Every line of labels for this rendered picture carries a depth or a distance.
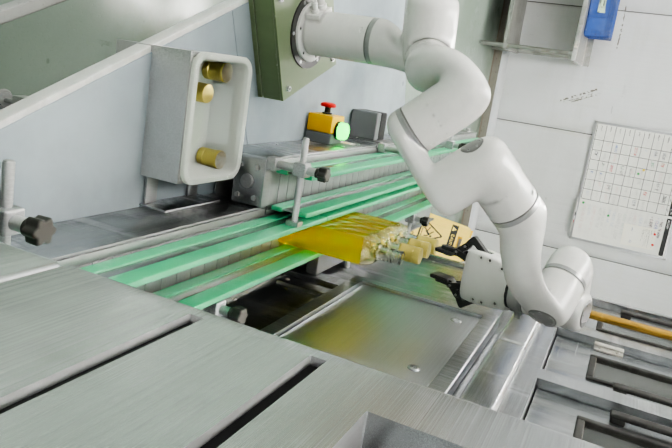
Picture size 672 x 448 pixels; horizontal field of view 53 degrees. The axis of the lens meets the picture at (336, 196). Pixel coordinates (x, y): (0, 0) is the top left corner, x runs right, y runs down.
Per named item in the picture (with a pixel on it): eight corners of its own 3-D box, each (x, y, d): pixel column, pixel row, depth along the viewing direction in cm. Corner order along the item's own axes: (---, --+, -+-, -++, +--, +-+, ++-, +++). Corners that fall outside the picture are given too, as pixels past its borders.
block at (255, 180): (228, 201, 130) (258, 209, 127) (234, 153, 128) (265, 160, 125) (238, 198, 133) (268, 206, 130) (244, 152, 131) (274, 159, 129)
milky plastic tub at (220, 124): (141, 176, 114) (182, 187, 111) (154, 43, 110) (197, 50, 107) (201, 168, 130) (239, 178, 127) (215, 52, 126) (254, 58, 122)
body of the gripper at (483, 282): (523, 312, 126) (470, 293, 133) (534, 261, 124) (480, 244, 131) (505, 320, 121) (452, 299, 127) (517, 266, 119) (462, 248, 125)
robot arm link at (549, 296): (504, 189, 112) (563, 276, 119) (466, 244, 106) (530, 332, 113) (546, 185, 105) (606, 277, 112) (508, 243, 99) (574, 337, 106)
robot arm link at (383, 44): (361, 72, 136) (435, 84, 129) (366, 5, 131) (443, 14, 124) (381, 65, 144) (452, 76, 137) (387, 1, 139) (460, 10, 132)
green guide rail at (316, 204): (270, 209, 131) (306, 218, 128) (271, 204, 131) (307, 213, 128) (473, 156, 290) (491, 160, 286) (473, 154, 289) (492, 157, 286)
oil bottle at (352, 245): (277, 242, 138) (372, 269, 130) (280, 216, 137) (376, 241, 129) (290, 237, 143) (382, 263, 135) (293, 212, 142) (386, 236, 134)
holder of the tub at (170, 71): (137, 205, 116) (173, 215, 113) (152, 44, 110) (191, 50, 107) (196, 194, 131) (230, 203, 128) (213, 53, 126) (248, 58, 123)
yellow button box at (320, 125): (303, 139, 168) (329, 144, 165) (307, 109, 166) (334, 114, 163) (315, 138, 174) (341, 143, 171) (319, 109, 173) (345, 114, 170)
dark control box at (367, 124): (346, 135, 192) (373, 141, 189) (351, 108, 191) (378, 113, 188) (357, 134, 200) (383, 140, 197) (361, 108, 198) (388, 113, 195)
